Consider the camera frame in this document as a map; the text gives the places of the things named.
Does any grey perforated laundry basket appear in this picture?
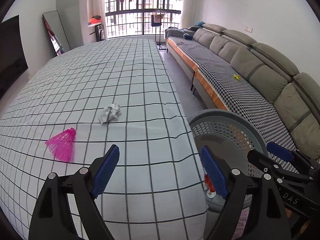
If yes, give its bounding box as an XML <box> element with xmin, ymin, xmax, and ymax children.
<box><xmin>187</xmin><ymin>108</ymin><xmax>270</xmax><ymax>213</ymax></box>

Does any black television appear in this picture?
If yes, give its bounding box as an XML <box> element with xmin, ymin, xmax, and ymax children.
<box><xmin>0</xmin><ymin>15</ymin><xmax>28</xmax><ymax>98</ymax></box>

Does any orange bag on shelf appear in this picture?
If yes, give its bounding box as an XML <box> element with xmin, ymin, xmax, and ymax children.
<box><xmin>88</xmin><ymin>15</ymin><xmax>102</xmax><ymax>25</ymax></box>

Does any leaning floor mirror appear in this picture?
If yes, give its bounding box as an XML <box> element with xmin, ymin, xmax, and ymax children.
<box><xmin>42</xmin><ymin>10</ymin><xmax>71</xmax><ymax>55</ymax></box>

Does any magenta plastic mesh cone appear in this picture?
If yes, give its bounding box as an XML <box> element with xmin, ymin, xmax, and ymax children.
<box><xmin>45</xmin><ymin>128</ymin><xmax>76</xmax><ymax>163</ymax></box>

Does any black clothes stand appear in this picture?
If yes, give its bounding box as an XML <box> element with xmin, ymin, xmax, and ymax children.
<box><xmin>151</xmin><ymin>9</ymin><xmax>165</xmax><ymax>50</ymax></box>

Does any grey sectional sofa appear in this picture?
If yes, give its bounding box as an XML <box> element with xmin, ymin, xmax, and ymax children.
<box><xmin>165</xmin><ymin>24</ymin><xmax>319</xmax><ymax>160</ymax></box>

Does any small yellow toy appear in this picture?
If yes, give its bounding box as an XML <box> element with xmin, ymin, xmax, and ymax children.
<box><xmin>233</xmin><ymin>74</ymin><xmax>241</xmax><ymax>81</ymax></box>

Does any red plastic bag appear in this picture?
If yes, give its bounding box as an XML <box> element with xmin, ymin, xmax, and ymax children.
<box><xmin>204</xmin><ymin>157</ymin><xmax>227</xmax><ymax>195</ymax></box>

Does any white round jar lid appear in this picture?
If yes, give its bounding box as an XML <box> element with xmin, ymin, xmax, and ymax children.
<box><xmin>206</xmin><ymin>189</ymin><xmax>216</xmax><ymax>199</ymax></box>

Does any crumpled grey paper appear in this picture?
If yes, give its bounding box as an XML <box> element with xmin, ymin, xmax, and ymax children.
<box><xmin>98</xmin><ymin>103</ymin><xmax>121</xmax><ymax>125</ymax></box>

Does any houndstooth sofa cover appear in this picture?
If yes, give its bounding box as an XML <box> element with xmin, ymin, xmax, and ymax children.
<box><xmin>165</xmin><ymin>28</ymin><xmax>297</xmax><ymax>150</ymax></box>

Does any checkered white tablecloth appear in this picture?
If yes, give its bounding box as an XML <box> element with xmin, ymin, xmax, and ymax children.
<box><xmin>1</xmin><ymin>38</ymin><xmax>207</xmax><ymax>239</ymax></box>

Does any window security grille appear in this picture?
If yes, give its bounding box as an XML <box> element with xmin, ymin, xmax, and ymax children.
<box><xmin>104</xmin><ymin>0</ymin><xmax>183</xmax><ymax>38</ymax></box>

